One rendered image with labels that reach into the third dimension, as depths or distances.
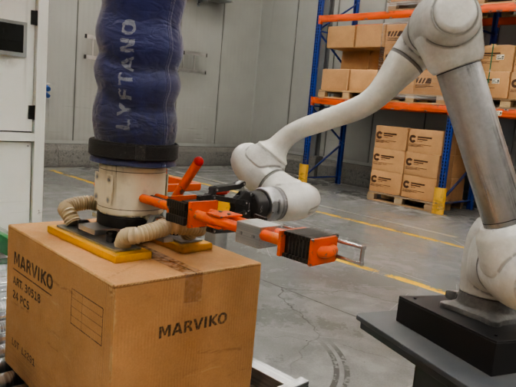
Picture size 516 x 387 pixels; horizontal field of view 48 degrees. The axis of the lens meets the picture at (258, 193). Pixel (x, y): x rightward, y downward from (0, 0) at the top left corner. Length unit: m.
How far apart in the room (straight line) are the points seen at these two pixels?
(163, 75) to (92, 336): 0.62
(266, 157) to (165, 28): 0.43
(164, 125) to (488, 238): 0.80
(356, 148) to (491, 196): 10.06
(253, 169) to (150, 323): 0.53
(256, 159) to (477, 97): 0.59
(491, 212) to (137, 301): 0.81
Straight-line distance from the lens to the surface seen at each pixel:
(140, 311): 1.24
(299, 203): 1.49
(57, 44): 10.72
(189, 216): 1.27
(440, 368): 1.49
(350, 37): 10.08
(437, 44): 1.36
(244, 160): 1.59
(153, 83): 1.41
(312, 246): 1.03
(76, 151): 10.77
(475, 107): 1.38
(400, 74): 1.52
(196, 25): 12.32
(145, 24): 1.42
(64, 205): 1.61
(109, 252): 1.36
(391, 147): 9.42
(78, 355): 1.38
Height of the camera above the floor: 1.32
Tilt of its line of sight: 8 degrees down
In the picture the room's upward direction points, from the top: 5 degrees clockwise
